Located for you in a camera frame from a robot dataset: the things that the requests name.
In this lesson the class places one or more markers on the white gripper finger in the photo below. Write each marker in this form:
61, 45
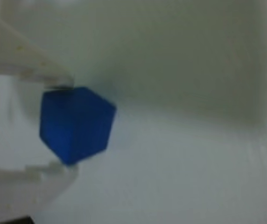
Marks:
14, 53
19, 193

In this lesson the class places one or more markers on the small blue cube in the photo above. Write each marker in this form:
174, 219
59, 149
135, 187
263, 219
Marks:
77, 126

